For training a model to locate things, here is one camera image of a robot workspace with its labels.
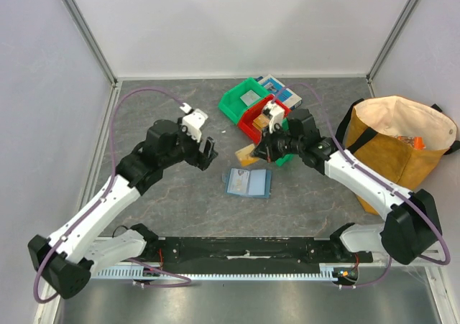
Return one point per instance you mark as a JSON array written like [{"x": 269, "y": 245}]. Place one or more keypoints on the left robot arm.
[{"x": 66, "y": 259}]

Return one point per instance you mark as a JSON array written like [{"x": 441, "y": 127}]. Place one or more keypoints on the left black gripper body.
[{"x": 187, "y": 149}]

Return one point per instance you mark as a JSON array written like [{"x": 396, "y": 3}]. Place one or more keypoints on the blue card holder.
[{"x": 259, "y": 184}]

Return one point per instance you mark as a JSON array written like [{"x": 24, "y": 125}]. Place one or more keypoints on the blue white box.
[{"x": 287, "y": 97}]

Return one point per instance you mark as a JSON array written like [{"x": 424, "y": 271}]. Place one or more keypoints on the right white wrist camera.
[{"x": 275, "y": 113}]

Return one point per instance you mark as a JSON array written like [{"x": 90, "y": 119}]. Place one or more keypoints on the green bin far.
[{"x": 232, "y": 106}]

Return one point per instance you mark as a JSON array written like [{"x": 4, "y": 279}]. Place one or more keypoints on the green bin near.
[{"x": 297, "y": 133}]

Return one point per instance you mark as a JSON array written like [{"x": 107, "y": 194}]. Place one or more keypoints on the orange item in bag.
[{"x": 418, "y": 143}]

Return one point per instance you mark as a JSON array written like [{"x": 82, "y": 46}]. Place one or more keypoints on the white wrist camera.
[
  {"x": 193, "y": 121},
  {"x": 275, "y": 113}
]

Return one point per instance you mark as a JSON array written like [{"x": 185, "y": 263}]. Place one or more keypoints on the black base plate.
[{"x": 248, "y": 255}]

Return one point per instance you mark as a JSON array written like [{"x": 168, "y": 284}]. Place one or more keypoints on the gold credit card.
[{"x": 244, "y": 155}]

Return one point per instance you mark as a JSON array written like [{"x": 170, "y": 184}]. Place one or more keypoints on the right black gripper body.
[{"x": 270, "y": 148}]

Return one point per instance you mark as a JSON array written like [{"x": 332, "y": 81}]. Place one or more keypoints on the white VIP credit card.
[{"x": 238, "y": 181}]

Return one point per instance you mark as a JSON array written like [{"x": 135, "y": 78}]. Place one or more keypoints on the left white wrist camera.
[{"x": 193, "y": 121}]

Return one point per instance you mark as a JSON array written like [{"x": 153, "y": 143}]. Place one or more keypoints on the white cable duct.
[{"x": 136, "y": 272}]

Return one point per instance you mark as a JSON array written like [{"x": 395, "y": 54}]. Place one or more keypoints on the yellow tote bag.
[{"x": 379, "y": 132}]

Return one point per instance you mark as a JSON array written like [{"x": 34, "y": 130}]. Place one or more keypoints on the grey card in bin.
[{"x": 249, "y": 98}]

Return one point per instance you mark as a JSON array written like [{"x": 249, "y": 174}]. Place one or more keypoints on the green bin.
[
  {"x": 297, "y": 133},
  {"x": 232, "y": 106}
]

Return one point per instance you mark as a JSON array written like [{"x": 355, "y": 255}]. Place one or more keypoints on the red bin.
[{"x": 246, "y": 122}]

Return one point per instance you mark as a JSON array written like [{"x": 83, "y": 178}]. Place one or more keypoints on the brown cards in bin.
[{"x": 261, "y": 122}]

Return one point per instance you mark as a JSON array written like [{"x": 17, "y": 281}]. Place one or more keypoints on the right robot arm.
[{"x": 411, "y": 223}]

